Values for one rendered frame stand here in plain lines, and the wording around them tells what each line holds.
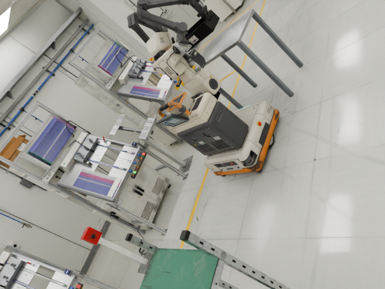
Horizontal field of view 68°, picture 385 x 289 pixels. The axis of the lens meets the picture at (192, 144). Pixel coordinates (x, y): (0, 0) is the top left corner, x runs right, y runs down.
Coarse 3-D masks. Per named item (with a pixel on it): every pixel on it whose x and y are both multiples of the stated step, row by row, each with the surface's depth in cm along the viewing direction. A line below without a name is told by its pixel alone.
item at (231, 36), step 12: (252, 12) 269; (240, 24) 272; (264, 24) 276; (228, 36) 281; (240, 36) 254; (276, 36) 283; (216, 48) 290; (228, 48) 263; (240, 48) 257; (288, 48) 291; (228, 60) 334; (240, 72) 343; (252, 84) 353; (228, 96) 325; (240, 108) 334
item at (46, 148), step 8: (56, 120) 330; (48, 128) 323; (56, 128) 328; (64, 128) 333; (72, 128) 339; (40, 136) 316; (48, 136) 321; (56, 136) 326; (64, 136) 331; (40, 144) 314; (48, 144) 318; (56, 144) 323; (64, 144) 329; (32, 152) 307; (40, 152) 312; (48, 152) 316; (56, 152) 321; (40, 160) 317; (48, 160) 314
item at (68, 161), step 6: (84, 132) 344; (78, 138) 340; (84, 138) 340; (78, 144) 335; (72, 150) 331; (66, 156) 327; (72, 156) 326; (66, 162) 322; (72, 162) 328; (66, 168) 321
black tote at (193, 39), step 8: (208, 16) 245; (216, 16) 251; (200, 24) 267; (208, 24) 244; (216, 24) 249; (192, 32) 256; (200, 32) 253; (208, 32) 249; (192, 40) 264; (200, 40) 261
